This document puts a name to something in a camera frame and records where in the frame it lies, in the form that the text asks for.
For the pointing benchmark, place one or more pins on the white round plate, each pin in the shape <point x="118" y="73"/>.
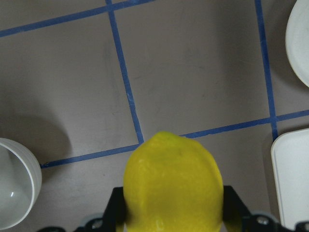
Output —
<point x="297" y="40"/>

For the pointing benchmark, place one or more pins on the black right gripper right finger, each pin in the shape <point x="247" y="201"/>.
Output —
<point x="236" y="215"/>

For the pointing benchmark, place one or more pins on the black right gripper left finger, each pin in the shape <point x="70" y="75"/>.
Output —
<point x="115" y="213"/>

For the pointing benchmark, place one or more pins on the white rectangular tray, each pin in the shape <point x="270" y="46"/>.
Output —
<point x="290" y="160"/>

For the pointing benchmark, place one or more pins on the yellow lemon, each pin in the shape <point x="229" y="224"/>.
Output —
<point x="173" y="184"/>

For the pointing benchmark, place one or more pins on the white ceramic bowl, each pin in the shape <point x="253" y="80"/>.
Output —
<point x="20" y="182"/>

